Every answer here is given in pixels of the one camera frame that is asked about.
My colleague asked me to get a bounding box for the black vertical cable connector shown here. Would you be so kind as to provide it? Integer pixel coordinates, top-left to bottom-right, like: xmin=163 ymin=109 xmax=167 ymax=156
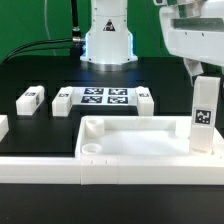
xmin=70 ymin=0 xmax=80 ymax=36

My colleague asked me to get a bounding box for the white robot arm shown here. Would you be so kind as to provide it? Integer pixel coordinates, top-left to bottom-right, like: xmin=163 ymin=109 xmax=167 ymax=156
xmin=81 ymin=0 xmax=224 ymax=79

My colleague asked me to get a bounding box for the white desk top tray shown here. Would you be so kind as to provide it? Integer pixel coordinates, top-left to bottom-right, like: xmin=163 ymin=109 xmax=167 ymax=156
xmin=75 ymin=116 xmax=224 ymax=159

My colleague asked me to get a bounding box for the white marker plate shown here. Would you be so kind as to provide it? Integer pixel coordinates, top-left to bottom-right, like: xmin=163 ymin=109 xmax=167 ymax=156
xmin=72 ymin=87 xmax=137 ymax=106

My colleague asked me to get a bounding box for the white left fence piece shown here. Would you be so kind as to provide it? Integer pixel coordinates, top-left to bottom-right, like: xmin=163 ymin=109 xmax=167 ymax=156
xmin=0 ymin=115 xmax=9 ymax=142

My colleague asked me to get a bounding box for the black cable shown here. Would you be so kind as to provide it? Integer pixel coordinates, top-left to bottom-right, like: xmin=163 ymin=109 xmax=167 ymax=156
xmin=2 ymin=38 xmax=86 ymax=63

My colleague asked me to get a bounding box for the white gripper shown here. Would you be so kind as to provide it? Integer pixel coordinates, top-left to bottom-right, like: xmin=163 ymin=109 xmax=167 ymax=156
xmin=153 ymin=0 xmax=224 ymax=84

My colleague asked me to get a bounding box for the white front fence wall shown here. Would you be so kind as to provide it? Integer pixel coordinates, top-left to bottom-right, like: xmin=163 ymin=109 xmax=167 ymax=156
xmin=0 ymin=156 xmax=224 ymax=185

